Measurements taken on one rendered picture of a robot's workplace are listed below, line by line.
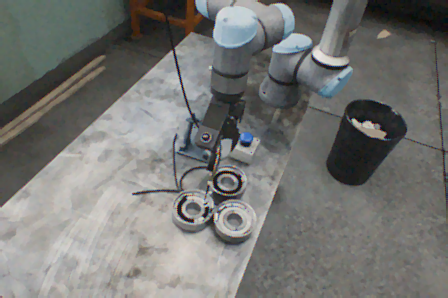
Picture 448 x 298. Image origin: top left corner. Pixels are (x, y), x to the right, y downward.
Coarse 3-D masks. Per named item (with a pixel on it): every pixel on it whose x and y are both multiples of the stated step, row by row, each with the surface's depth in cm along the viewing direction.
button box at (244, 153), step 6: (240, 144) 99; (246, 144) 99; (252, 144) 100; (258, 144) 102; (234, 150) 99; (240, 150) 98; (246, 150) 98; (252, 150) 98; (228, 156) 101; (234, 156) 100; (240, 156) 99; (246, 156) 98; (252, 156) 98; (246, 162) 100
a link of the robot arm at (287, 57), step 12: (300, 36) 111; (276, 48) 110; (288, 48) 106; (300, 48) 105; (312, 48) 108; (276, 60) 111; (288, 60) 108; (300, 60) 106; (276, 72) 113; (288, 72) 110
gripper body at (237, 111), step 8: (216, 96) 69; (224, 96) 68; (232, 96) 68; (240, 96) 69; (232, 104) 73; (240, 104) 76; (232, 112) 74; (240, 112) 75; (232, 120) 73; (240, 120) 79; (224, 128) 75; (232, 128) 74; (224, 136) 77
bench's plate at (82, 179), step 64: (192, 64) 134; (256, 64) 139; (128, 128) 106; (256, 128) 112; (64, 192) 87; (128, 192) 89; (256, 192) 93; (0, 256) 74; (64, 256) 76; (128, 256) 77; (192, 256) 79
